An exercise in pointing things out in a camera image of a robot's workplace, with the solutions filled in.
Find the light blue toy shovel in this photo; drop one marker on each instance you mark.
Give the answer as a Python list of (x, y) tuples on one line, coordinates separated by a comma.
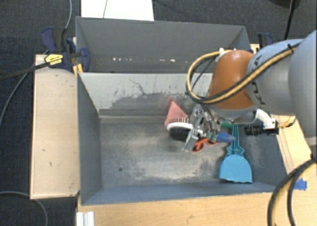
[(235, 168)]

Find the pale wood board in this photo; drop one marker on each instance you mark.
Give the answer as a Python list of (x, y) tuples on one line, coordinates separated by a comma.
[(54, 126)]

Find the grey metal bin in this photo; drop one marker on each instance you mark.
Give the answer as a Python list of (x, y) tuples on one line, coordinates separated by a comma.
[(148, 160)]

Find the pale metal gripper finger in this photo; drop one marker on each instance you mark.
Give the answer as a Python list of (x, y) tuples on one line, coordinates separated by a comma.
[(192, 143), (187, 142)]

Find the black cylinder on white bracket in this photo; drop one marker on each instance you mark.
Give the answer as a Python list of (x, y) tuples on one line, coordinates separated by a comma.
[(255, 130)]

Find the black and white brush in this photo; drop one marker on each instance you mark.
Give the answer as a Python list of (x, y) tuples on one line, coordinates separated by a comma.
[(178, 130)]

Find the orange sunglasses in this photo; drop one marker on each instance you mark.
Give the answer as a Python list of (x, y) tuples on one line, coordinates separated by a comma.
[(200, 145)]

